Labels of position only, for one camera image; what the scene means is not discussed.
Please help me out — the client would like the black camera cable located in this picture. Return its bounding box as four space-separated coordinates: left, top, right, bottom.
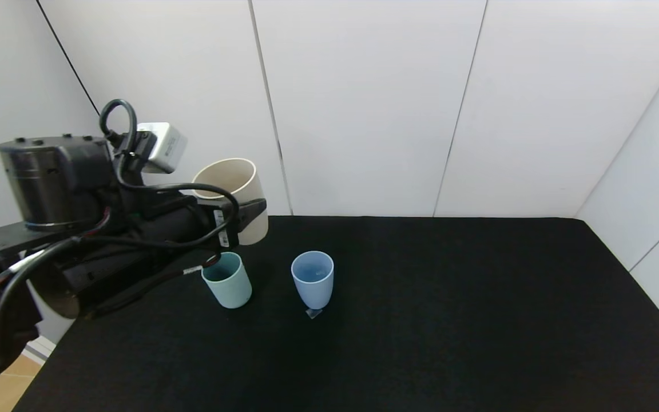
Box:
98 98 243 248

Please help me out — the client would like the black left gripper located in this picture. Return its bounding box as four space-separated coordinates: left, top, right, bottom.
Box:
137 196 267 249

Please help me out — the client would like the light blue plastic cup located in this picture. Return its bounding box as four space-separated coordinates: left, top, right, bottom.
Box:
291 251 335 311

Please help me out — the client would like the cream plastic cup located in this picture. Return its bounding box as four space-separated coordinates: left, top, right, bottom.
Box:
192 157 269 246

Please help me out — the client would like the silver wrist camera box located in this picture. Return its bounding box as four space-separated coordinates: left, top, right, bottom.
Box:
134 121 189 175

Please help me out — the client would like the teal plastic cup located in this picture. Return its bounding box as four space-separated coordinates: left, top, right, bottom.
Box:
201 251 252 310

